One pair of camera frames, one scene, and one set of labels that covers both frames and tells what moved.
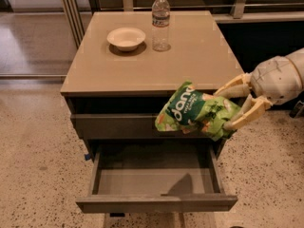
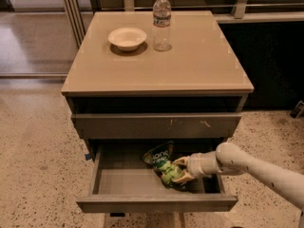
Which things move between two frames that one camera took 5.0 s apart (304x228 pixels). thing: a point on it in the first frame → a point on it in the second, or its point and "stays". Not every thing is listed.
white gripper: (275, 80) → (195, 165)
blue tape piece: (86, 157) stays
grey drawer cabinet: (124, 68) stays
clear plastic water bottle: (161, 23) stays
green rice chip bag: (192, 110) → (160, 159)
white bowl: (126, 39) stays
